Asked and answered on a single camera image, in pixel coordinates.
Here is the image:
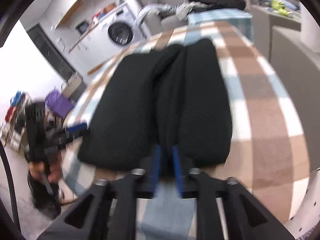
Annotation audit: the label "purple bag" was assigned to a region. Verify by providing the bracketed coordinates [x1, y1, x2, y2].
[45, 89, 74, 119]

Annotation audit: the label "white washing machine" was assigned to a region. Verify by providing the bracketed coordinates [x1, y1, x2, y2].
[101, 4, 144, 47]

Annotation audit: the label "black knit sweater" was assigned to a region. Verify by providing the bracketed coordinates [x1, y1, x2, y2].
[78, 38, 232, 174]

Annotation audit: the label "green toy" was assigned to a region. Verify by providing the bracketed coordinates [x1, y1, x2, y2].
[270, 0, 291, 17]

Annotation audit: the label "yarn rack shelf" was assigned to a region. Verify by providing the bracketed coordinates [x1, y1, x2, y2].
[1, 91, 32, 155]

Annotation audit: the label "woven laundry basket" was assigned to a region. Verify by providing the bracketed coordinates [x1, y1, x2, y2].
[61, 72, 87, 102]

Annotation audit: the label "white kitchen cabinets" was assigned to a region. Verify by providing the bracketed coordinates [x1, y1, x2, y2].
[67, 24, 118, 75]

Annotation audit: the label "grey sofa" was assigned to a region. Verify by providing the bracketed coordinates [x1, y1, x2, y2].
[135, 4, 188, 35]

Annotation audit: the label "blue plaid side table cloth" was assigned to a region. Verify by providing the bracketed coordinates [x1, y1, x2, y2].
[187, 9, 254, 42]

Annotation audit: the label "black cooking pot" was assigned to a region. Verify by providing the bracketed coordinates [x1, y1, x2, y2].
[75, 21, 89, 35]

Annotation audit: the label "checkered tablecloth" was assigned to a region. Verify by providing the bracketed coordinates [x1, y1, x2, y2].
[62, 22, 310, 239]

